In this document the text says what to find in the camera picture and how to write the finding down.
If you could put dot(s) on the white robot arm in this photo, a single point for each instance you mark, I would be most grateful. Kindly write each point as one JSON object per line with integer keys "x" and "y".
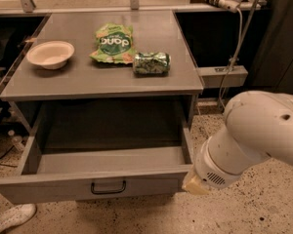
{"x": 257, "y": 126}

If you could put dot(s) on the grey drawer cabinet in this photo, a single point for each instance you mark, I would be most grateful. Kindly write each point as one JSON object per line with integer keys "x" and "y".
{"x": 84, "y": 80}

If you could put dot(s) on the white sneaker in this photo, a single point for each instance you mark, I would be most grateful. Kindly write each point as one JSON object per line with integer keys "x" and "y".
{"x": 16, "y": 216}

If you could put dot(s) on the grey metal side bracket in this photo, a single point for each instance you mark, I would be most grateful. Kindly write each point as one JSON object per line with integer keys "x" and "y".
{"x": 221, "y": 77}

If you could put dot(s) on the white paper bowl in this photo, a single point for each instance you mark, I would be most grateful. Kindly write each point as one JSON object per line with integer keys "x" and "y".
{"x": 50, "y": 55}

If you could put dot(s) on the clear plastic bottle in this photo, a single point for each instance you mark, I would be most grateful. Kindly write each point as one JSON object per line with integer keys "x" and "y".
{"x": 16, "y": 140}

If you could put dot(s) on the green chip bag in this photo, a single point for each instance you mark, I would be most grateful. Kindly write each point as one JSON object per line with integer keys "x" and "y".
{"x": 114, "y": 44}

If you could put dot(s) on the green soda can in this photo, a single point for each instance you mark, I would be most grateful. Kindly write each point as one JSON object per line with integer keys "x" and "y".
{"x": 151, "y": 63}

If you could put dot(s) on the grey top drawer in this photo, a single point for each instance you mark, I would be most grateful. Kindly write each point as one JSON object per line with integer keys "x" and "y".
{"x": 102, "y": 149}

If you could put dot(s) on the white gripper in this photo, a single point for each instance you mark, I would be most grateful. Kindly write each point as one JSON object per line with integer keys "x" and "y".
{"x": 212, "y": 172}

